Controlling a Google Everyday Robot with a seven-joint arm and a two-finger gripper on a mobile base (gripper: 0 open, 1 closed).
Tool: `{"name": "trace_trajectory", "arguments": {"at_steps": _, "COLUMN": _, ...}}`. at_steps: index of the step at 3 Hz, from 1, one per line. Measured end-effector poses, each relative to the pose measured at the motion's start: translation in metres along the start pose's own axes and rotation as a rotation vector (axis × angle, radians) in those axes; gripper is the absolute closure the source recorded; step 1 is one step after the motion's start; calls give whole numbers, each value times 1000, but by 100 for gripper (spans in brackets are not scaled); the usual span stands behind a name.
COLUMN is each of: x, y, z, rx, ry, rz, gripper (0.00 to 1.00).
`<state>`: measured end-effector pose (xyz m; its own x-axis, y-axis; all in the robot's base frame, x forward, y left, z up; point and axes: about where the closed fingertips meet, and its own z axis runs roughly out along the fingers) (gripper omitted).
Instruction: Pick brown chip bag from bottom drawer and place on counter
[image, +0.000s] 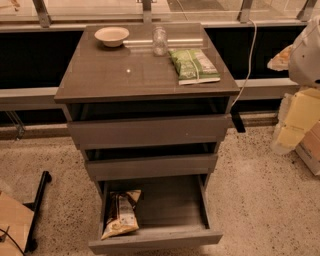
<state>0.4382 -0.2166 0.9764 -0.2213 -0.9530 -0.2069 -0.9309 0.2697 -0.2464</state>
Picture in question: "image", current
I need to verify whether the cardboard box right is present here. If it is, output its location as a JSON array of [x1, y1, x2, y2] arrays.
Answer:
[[296, 121, 320, 176]]

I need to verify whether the white paper bowl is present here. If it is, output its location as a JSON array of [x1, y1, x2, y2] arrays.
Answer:
[[94, 27, 129, 47]]

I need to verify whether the black cable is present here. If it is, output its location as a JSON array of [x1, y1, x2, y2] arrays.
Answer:
[[0, 225, 26, 256]]

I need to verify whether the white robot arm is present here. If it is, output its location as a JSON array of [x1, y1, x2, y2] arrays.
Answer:
[[267, 15, 320, 155]]

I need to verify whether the metal window railing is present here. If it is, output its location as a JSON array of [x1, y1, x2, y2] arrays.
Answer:
[[0, 0, 320, 111]]

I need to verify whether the grey top drawer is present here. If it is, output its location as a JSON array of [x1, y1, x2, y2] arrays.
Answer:
[[68, 115, 230, 149]]

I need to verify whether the grey middle drawer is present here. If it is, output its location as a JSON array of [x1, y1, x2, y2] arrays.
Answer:
[[85, 154, 218, 181]]

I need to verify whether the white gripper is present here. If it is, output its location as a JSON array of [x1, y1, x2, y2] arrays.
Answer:
[[267, 45, 320, 155]]

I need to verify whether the grey drawer cabinet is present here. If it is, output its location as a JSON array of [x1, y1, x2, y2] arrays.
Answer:
[[54, 22, 241, 214]]

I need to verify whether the grey bottom drawer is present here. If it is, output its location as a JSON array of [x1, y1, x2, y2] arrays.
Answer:
[[89, 175, 222, 255]]

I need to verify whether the black metal stand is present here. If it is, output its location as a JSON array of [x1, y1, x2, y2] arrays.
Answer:
[[25, 171, 52, 253]]

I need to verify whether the green chip bag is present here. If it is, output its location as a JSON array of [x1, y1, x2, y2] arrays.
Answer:
[[169, 49, 220, 85]]

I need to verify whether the clear glass jar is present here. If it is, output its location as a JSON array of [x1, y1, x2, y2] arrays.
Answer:
[[152, 27, 168, 56]]

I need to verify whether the brown chip bag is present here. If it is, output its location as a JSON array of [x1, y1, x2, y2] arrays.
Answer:
[[101, 190, 141, 240]]

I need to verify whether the grey drawer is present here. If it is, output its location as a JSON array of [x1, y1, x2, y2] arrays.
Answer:
[[68, 115, 230, 149], [89, 175, 222, 255], [85, 154, 218, 181]]

